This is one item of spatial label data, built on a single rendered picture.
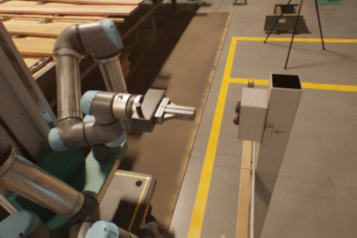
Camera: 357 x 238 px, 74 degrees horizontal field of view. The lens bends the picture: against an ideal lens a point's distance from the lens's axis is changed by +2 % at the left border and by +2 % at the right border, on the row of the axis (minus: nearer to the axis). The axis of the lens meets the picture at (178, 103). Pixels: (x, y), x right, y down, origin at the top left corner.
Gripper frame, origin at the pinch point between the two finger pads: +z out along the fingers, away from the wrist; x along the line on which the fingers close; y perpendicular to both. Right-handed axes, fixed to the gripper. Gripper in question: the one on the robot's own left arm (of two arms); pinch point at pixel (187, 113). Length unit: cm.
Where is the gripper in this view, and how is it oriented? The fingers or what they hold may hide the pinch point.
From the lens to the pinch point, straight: 63.6
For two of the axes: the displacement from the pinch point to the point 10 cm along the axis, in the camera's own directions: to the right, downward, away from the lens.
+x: 2.6, -6.2, 7.4
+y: -0.9, -7.8, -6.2
